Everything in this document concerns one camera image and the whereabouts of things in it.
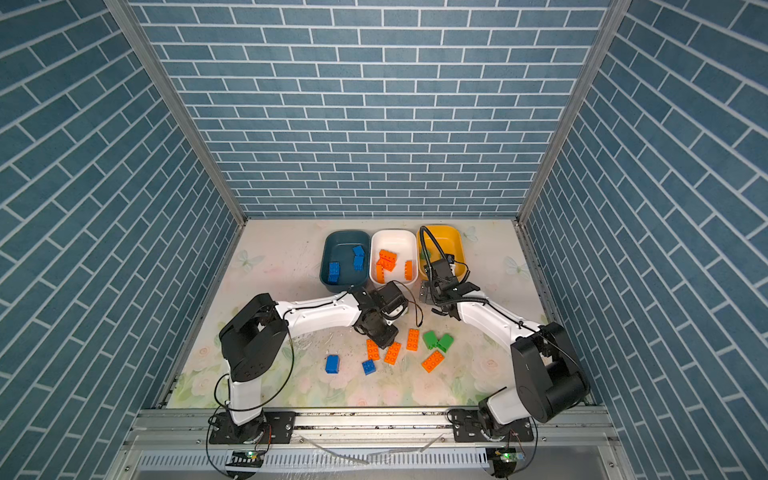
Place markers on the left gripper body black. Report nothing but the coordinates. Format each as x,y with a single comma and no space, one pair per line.
383,331

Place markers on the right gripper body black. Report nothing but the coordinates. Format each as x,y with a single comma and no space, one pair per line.
434,294

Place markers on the orange lego top small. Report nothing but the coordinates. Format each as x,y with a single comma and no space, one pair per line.
380,277

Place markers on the orange lego long top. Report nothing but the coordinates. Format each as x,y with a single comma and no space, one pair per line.
409,270

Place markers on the orange lego horizontal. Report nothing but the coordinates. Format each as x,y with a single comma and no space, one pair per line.
387,254

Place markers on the green lego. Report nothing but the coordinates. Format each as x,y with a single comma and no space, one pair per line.
445,342
430,339

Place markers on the blue lego square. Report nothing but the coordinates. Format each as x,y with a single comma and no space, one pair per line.
359,263

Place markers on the small blue lego bottom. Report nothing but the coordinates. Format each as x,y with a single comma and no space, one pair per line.
368,367

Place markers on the blue lego with hole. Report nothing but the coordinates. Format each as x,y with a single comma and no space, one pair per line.
358,250

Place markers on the long blue lego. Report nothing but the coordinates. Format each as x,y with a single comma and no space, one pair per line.
334,270

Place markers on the blue lego lone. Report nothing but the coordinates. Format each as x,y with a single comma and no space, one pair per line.
332,365

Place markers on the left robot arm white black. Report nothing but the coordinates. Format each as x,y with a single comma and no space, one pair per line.
251,341

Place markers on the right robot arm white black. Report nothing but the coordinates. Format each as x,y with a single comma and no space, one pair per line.
547,377

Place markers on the yellow plastic bin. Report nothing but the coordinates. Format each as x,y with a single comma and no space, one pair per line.
449,240

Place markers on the white plastic bin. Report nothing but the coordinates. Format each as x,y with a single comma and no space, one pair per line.
401,242

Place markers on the dark teal plastic bin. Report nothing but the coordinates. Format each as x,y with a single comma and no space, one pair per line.
339,247

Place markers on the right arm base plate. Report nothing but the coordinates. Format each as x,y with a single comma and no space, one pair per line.
477,425

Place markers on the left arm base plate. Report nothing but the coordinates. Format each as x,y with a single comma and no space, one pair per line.
274,427

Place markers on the aluminium front rail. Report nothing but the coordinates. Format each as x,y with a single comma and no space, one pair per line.
398,427

